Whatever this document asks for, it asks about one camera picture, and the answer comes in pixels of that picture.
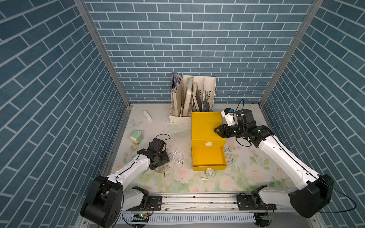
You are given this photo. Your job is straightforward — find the yellow drawer cabinet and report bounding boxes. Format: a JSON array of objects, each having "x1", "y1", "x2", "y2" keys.
[{"x1": 191, "y1": 112, "x2": 226, "y2": 147}]

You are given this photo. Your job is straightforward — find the white file organizer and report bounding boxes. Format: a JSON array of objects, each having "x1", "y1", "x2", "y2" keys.
[{"x1": 169, "y1": 72, "x2": 216, "y2": 124}]

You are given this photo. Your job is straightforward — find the mint green small box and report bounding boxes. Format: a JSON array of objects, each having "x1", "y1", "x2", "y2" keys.
[{"x1": 129, "y1": 130, "x2": 144, "y2": 145}]

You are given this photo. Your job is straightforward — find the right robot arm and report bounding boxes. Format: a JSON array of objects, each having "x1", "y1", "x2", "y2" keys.
[{"x1": 214, "y1": 108, "x2": 334, "y2": 219}]

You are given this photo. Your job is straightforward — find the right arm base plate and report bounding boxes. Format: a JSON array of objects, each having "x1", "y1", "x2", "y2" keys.
[{"x1": 236, "y1": 185, "x2": 277, "y2": 211}]

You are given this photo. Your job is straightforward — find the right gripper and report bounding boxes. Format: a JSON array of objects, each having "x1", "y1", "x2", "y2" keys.
[{"x1": 213, "y1": 124, "x2": 245, "y2": 139}]

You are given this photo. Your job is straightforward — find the aluminium rail frame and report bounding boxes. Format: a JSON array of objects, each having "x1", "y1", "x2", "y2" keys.
[{"x1": 75, "y1": 192, "x2": 326, "y2": 228}]

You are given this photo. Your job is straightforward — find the white earphones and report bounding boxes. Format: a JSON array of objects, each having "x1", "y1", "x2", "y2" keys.
[
  {"x1": 224, "y1": 149, "x2": 235, "y2": 164},
  {"x1": 201, "y1": 168, "x2": 215, "y2": 181},
  {"x1": 172, "y1": 151, "x2": 184, "y2": 165}
]

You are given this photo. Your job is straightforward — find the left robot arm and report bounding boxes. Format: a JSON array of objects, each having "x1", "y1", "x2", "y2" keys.
[{"x1": 80, "y1": 138, "x2": 170, "y2": 228}]

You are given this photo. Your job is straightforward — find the yellow drawer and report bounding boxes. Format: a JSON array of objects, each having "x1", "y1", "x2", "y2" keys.
[{"x1": 192, "y1": 146, "x2": 227, "y2": 171}]

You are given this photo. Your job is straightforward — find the white rectangular small device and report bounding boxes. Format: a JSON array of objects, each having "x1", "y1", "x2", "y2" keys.
[{"x1": 143, "y1": 110, "x2": 152, "y2": 122}]

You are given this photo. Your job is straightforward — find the pink earphones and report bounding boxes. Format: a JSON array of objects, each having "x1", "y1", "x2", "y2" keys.
[{"x1": 155, "y1": 162, "x2": 171, "y2": 178}]

